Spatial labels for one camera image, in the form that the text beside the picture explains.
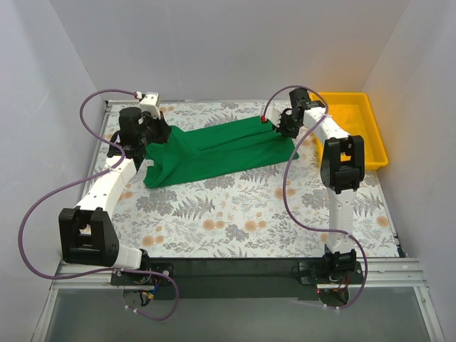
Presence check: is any green t shirt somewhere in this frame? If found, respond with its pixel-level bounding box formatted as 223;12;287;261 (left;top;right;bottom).
143;117;295;189

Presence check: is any yellow plastic tray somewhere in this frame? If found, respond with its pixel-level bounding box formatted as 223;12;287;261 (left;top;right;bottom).
321;92;388;170

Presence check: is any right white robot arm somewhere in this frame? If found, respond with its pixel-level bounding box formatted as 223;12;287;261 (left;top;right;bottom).
274;87;365;283

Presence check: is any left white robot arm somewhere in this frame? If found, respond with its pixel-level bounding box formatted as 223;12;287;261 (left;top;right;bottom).
58;105;171;285

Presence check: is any floral table mat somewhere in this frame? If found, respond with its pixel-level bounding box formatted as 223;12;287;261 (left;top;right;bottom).
111;102;399;258

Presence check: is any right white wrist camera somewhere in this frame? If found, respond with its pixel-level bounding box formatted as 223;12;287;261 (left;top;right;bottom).
260;107;281;128

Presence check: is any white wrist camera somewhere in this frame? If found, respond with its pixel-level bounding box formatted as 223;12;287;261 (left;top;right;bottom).
260;107;281;128
135;91;161;119

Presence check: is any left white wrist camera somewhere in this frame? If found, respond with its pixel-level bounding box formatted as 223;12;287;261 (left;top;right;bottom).
135;91;161;119

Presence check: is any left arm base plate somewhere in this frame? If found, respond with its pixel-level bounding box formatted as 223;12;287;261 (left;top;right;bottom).
110;262;175;286

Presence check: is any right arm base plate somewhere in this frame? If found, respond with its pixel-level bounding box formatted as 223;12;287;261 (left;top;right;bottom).
291;258;363;286

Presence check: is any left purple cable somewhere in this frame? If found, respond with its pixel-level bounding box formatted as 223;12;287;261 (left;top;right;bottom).
17;88;180;321

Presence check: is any aluminium frame rail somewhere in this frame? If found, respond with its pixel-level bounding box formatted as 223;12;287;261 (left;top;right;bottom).
33;258;444;341

